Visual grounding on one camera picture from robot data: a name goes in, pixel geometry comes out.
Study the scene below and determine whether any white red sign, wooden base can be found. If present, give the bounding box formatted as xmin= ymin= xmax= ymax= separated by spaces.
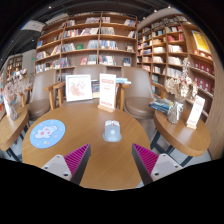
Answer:
xmin=97 ymin=73 xmax=117 ymax=113

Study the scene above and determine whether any distant wooden bookshelf unit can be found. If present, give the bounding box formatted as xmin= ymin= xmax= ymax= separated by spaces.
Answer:
xmin=5 ymin=53 xmax=24 ymax=81

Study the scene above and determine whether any glass vase with beige flowers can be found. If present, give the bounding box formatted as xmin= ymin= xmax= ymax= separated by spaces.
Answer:
xmin=164 ymin=57 xmax=199 ymax=125

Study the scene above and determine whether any grey computer mouse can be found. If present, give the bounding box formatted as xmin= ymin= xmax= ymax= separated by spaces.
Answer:
xmin=102 ymin=119 xmax=123 ymax=143

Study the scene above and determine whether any dark cover book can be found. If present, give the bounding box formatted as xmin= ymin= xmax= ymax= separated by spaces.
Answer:
xmin=90 ymin=79 xmax=101 ymax=99

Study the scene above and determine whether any light blue book stack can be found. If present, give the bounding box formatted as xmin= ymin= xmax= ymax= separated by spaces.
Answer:
xmin=115 ymin=77 xmax=132 ymax=85

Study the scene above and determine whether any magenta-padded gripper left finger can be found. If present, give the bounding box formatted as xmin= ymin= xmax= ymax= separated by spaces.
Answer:
xmin=41 ymin=143 xmax=92 ymax=186

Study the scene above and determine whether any round light blue mouse pad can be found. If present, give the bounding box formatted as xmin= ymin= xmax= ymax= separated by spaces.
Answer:
xmin=29 ymin=118 xmax=67 ymax=149

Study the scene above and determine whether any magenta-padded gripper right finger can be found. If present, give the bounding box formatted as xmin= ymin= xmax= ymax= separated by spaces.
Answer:
xmin=131 ymin=143 xmax=184 ymax=186

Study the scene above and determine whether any wide wooden bookshelf unit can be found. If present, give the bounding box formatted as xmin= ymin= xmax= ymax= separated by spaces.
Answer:
xmin=34 ymin=12 xmax=138 ymax=83

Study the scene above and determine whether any white framed floral picture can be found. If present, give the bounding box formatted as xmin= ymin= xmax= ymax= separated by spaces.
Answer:
xmin=65 ymin=74 xmax=93 ymax=103

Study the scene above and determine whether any brown leather wooden armchair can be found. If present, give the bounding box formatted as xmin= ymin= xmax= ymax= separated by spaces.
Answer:
xmin=116 ymin=66 xmax=166 ymax=120
xmin=25 ymin=68 xmax=66 ymax=121
xmin=53 ymin=64 xmax=126 ymax=108

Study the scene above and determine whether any curved wooden bookshelf unit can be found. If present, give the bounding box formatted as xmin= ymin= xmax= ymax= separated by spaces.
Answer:
xmin=135 ymin=13 xmax=224 ymax=159

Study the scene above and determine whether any white red slanted table sign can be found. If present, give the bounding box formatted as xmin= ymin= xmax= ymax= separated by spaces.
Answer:
xmin=185 ymin=95 xmax=206 ymax=130

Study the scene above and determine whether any small white table sign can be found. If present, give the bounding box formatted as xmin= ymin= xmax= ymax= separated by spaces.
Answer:
xmin=2 ymin=94 xmax=11 ymax=118

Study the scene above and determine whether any stack of books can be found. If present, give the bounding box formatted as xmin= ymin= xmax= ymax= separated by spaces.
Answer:
xmin=148 ymin=98 xmax=174 ymax=115

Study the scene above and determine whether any round wooden side table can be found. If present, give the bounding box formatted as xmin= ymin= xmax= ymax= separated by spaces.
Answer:
xmin=152 ymin=109 xmax=212 ymax=166
xmin=0 ymin=105 xmax=30 ymax=161

